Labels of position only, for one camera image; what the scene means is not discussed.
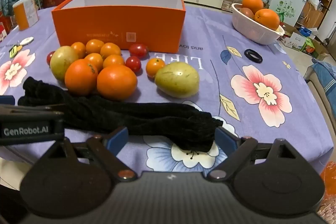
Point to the orange and white can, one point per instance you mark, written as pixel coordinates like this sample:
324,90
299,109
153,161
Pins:
25,15

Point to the large orange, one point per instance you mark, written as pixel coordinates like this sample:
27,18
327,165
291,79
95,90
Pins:
267,18
116,82
252,3
81,77

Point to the stacked brown cartons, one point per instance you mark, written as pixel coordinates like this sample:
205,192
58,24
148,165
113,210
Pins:
231,2

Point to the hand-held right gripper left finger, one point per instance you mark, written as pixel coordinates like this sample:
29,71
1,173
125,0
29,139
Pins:
119,138

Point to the red and white box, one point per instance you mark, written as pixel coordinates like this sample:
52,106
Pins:
3,32

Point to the orange cardboard box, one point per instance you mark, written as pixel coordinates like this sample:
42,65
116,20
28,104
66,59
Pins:
105,24

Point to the blue striped cloth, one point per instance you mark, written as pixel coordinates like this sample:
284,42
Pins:
324,82

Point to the yellow-green small toy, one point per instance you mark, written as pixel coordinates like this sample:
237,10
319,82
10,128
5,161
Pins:
14,50

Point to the small orange tangerine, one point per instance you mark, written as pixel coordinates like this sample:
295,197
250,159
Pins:
113,61
110,50
94,60
78,48
94,46
155,67

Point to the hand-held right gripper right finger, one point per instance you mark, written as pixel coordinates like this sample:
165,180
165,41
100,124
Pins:
223,138

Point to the purple floral tablecloth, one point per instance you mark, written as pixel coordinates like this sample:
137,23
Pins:
204,29

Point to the brown-green fruit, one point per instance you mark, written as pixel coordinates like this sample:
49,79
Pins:
246,12

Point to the black knitted cloth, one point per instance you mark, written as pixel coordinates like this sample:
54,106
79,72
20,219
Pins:
105,111

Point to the orange plastic bag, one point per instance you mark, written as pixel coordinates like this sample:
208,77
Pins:
329,174

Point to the white oval tag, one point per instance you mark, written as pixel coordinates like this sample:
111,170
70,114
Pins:
26,40

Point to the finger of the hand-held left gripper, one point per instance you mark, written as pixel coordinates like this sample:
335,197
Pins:
5,100

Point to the small red tomato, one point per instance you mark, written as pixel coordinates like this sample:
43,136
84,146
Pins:
49,57
138,50
133,63

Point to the white plastic colander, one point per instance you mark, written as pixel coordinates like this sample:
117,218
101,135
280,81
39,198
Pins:
252,29

